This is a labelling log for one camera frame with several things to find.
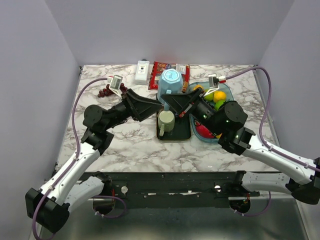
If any green lime fruit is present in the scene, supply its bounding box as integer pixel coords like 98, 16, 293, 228
203, 89, 215, 102

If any light green large mug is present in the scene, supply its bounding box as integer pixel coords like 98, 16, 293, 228
157, 110, 175, 137

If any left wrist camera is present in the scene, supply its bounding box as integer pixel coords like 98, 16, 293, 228
109, 75, 123, 97

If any teal transparent fruit container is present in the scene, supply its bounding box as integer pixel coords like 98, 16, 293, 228
186, 81, 237, 145

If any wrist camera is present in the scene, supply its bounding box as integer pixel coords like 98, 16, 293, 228
109, 75, 123, 97
204, 73, 226, 96

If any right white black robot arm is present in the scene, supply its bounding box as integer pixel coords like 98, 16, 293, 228
161, 89, 320, 205

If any white rectangular box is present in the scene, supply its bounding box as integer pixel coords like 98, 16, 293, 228
134, 59, 150, 85

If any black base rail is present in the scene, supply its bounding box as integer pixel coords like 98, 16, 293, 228
51, 171, 281, 210

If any dark red grape bunch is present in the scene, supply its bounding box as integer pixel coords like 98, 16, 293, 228
97, 83, 128, 98

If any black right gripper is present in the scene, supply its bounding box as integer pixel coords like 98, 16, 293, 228
161, 86, 223, 136

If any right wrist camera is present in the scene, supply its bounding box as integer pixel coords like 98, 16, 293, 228
204, 73, 226, 96

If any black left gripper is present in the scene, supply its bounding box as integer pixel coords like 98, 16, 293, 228
103, 88, 163, 131

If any green striped melon fruit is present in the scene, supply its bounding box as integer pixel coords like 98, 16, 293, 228
214, 100, 226, 111

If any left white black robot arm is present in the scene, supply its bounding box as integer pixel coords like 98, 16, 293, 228
25, 89, 162, 240

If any red snack bag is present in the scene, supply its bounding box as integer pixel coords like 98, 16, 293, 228
148, 61, 191, 93

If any yellow lemon fruit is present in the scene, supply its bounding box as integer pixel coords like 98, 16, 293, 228
213, 90, 227, 103

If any black tray gold rim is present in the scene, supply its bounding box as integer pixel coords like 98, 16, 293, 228
156, 101, 191, 142

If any orange fruit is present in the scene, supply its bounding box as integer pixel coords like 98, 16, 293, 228
192, 84, 204, 92

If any light blue hexagonal mug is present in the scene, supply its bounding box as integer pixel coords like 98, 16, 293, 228
157, 68, 183, 111

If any red dragon fruit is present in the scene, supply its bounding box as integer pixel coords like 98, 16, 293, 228
194, 120, 216, 139

